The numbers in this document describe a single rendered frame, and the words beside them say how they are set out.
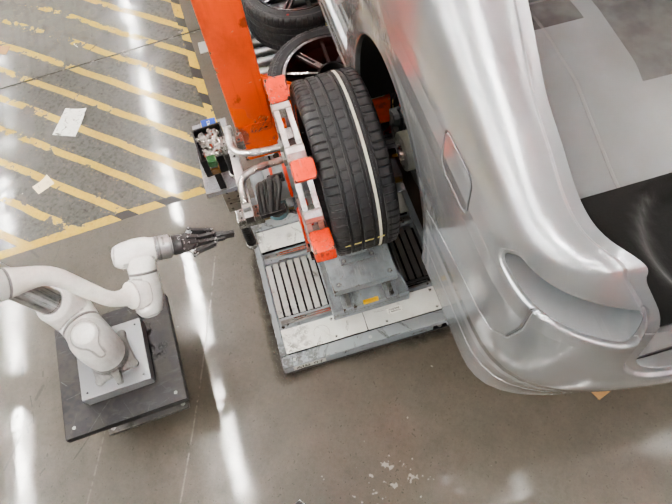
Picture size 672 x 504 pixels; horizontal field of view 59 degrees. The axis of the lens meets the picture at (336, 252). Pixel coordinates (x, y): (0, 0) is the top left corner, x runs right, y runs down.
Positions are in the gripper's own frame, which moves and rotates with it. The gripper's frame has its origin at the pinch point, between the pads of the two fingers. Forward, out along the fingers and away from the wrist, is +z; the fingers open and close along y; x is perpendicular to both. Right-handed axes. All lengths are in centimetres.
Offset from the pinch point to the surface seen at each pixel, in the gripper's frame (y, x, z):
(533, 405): -89, 42, 112
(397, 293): -25, 36, 73
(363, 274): -13, 33, 60
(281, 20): 130, 3, 65
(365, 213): -29, -38, 39
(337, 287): -14, 36, 48
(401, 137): -1, -41, 64
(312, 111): 1, -57, 28
